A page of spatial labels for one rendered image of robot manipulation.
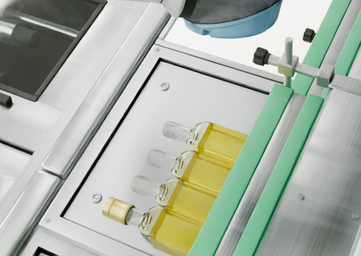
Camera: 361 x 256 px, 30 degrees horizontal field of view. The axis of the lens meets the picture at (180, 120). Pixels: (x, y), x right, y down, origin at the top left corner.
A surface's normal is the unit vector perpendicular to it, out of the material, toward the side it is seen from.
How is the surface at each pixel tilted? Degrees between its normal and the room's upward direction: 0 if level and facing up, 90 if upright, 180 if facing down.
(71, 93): 90
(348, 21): 90
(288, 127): 90
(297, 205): 90
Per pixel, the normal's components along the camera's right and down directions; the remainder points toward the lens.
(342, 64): -0.11, -0.56
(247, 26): 0.25, 0.51
